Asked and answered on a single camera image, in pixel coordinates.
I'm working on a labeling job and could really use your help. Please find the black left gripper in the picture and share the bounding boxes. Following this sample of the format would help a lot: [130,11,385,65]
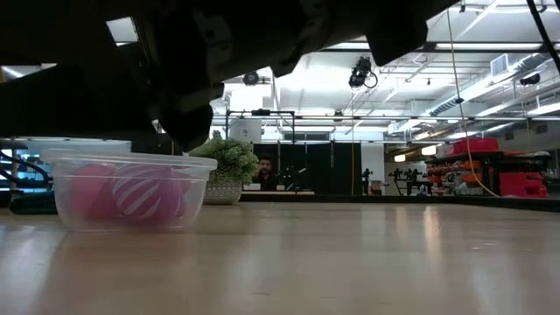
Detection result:
[130,0,456,153]

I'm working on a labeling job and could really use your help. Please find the purple spiky ball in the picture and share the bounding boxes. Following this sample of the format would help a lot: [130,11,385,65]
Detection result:
[110,163,187,225]

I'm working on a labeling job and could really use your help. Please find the red tomato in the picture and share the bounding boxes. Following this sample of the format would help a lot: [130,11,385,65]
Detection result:
[68,163,118,221]

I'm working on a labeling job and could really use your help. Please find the clear plastic tupperware container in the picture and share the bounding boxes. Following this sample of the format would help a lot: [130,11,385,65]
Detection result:
[40,147,219,234]

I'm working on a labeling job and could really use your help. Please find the green succulent plant in pot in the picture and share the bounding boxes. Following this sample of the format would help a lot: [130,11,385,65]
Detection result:
[188,129,261,207]

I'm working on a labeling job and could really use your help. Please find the person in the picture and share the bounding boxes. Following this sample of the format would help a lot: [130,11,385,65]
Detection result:
[250,154,279,193]

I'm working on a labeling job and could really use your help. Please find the dark green cloth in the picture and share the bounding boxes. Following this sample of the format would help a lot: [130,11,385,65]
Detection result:
[8,191,59,216]

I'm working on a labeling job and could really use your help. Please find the shelf rack with storage bins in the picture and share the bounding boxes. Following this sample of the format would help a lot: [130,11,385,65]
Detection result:
[426,137,552,199]

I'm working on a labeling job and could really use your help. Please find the red storage bin stack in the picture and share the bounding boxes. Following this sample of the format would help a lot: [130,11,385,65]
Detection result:
[498,171,549,198]

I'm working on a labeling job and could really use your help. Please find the grey box on frame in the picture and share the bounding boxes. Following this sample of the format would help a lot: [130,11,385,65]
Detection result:
[228,117,263,143]

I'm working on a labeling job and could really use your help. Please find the black overhead camera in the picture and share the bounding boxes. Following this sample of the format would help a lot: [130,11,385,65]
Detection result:
[347,55,379,90]

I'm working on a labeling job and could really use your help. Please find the black aluminium table frame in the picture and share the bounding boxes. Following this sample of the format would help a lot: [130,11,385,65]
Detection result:
[240,191,560,214]

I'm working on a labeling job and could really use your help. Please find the yellow hanging cable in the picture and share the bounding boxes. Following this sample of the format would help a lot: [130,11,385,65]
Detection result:
[444,8,501,198]

